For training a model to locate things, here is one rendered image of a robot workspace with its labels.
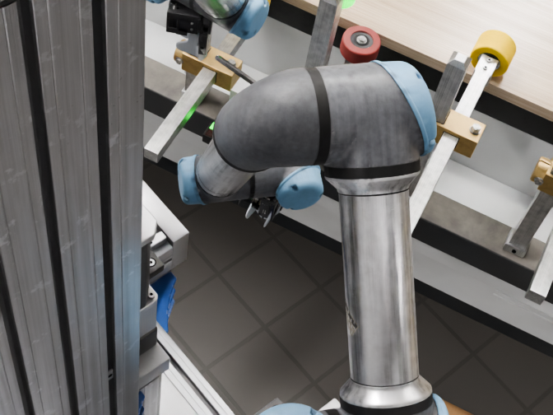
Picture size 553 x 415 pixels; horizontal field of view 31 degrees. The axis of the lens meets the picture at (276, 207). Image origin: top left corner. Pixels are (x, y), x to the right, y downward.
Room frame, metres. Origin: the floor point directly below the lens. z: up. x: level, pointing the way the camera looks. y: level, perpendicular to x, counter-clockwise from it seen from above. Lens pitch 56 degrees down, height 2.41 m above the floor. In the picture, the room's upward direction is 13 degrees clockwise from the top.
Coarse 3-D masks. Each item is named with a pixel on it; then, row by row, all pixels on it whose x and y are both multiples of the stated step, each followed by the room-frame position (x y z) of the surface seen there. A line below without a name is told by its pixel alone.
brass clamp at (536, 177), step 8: (544, 160) 1.19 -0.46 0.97; (552, 160) 1.19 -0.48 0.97; (536, 168) 1.17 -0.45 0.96; (544, 168) 1.17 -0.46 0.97; (552, 168) 1.17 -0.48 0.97; (536, 176) 1.16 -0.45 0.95; (544, 176) 1.16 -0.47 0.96; (552, 176) 1.15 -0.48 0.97; (544, 184) 1.15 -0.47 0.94; (552, 184) 1.15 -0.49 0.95; (544, 192) 1.15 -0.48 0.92; (552, 192) 1.15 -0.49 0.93
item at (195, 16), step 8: (168, 8) 1.25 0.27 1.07; (176, 8) 1.26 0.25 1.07; (184, 8) 1.26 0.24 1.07; (168, 16) 1.24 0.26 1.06; (176, 16) 1.25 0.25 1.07; (184, 16) 1.25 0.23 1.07; (192, 16) 1.25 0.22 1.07; (200, 16) 1.25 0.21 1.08; (168, 24) 1.24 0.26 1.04; (176, 24) 1.25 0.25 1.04; (184, 24) 1.25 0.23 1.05; (192, 24) 1.25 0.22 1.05; (200, 24) 1.25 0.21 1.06; (208, 24) 1.25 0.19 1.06; (176, 32) 1.25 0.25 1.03; (184, 32) 1.25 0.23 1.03; (192, 32) 1.25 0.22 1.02; (200, 32) 1.25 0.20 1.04; (208, 32) 1.25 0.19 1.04
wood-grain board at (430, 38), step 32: (288, 0) 1.53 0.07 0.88; (384, 0) 1.57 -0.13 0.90; (416, 0) 1.59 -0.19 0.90; (448, 0) 1.62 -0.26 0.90; (480, 0) 1.64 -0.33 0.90; (512, 0) 1.66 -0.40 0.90; (544, 0) 1.68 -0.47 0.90; (384, 32) 1.48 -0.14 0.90; (416, 32) 1.50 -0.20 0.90; (448, 32) 1.52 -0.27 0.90; (480, 32) 1.54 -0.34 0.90; (512, 32) 1.56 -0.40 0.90; (544, 32) 1.58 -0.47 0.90; (512, 64) 1.47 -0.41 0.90; (544, 64) 1.49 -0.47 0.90; (512, 96) 1.40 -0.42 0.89; (544, 96) 1.41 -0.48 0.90
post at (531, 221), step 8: (536, 200) 1.16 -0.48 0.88; (544, 200) 1.16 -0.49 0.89; (552, 200) 1.15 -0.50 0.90; (528, 208) 1.17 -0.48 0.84; (536, 208) 1.16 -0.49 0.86; (544, 208) 1.15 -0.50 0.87; (528, 216) 1.16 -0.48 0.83; (536, 216) 1.16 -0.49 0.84; (544, 216) 1.15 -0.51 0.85; (520, 224) 1.16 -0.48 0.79; (528, 224) 1.16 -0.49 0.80; (536, 224) 1.15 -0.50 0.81; (520, 232) 1.16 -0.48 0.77; (528, 232) 1.15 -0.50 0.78; (512, 240) 1.16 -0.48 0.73; (520, 240) 1.16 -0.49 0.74; (528, 240) 1.15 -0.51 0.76; (520, 248) 1.15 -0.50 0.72
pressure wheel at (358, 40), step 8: (344, 32) 1.45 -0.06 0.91; (352, 32) 1.46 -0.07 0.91; (360, 32) 1.46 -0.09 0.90; (368, 32) 1.47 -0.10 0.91; (344, 40) 1.43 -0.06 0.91; (352, 40) 1.44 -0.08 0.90; (360, 40) 1.44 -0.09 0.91; (368, 40) 1.45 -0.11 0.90; (376, 40) 1.45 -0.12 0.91; (344, 48) 1.42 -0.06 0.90; (352, 48) 1.41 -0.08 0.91; (360, 48) 1.42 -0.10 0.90; (368, 48) 1.42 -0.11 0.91; (376, 48) 1.43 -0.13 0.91; (344, 56) 1.41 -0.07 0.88; (352, 56) 1.40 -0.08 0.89; (360, 56) 1.40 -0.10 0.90; (368, 56) 1.41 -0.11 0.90; (376, 56) 1.43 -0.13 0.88
